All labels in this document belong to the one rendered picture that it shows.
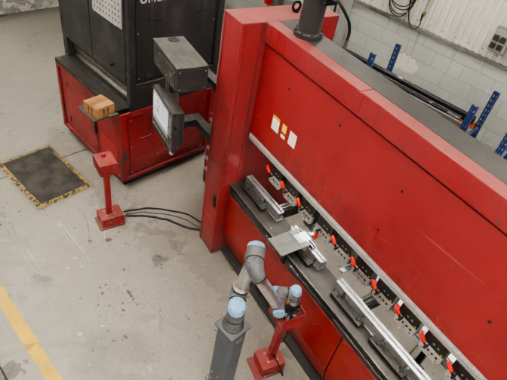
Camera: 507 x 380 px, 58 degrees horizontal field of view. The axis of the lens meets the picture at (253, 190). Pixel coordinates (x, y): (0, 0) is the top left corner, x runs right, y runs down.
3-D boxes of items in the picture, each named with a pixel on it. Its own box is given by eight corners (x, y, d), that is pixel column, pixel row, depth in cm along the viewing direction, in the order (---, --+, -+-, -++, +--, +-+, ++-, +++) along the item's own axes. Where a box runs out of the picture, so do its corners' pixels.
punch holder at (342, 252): (331, 249, 313) (337, 233, 302) (340, 246, 317) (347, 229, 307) (345, 265, 304) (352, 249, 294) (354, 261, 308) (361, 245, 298)
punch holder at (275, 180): (268, 179, 360) (271, 163, 349) (276, 176, 364) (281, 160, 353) (278, 191, 351) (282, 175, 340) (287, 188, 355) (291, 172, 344)
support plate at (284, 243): (267, 240, 337) (268, 238, 336) (296, 229, 349) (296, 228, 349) (281, 256, 326) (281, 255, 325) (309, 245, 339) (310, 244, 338)
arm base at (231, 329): (231, 338, 295) (234, 330, 289) (216, 323, 303) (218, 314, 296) (248, 326, 304) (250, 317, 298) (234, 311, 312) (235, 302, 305)
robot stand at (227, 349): (219, 395, 344) (231, 341, 294) (204, 378, 353) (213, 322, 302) (237, 381, 355) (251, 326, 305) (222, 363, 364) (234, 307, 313)
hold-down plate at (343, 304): (329, 295, 322) (330, 292, 320) (335, 292, 324) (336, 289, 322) (357, 329, 304) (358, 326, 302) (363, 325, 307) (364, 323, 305)
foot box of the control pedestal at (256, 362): (245, 359, 370) (247, 351, 362) (273, 350, 380) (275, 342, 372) (255, 381, 357) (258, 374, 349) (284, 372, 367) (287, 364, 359)
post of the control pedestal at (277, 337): (265, 354, 362) (278, 316, 327) (271, 352, 365) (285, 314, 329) (268, 360, 359) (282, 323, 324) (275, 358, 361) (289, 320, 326)
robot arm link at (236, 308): (224, 322, 292) (226, 310, 284) (227, 304, 303) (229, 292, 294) (243, 326, 293) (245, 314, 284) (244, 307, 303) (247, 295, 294)
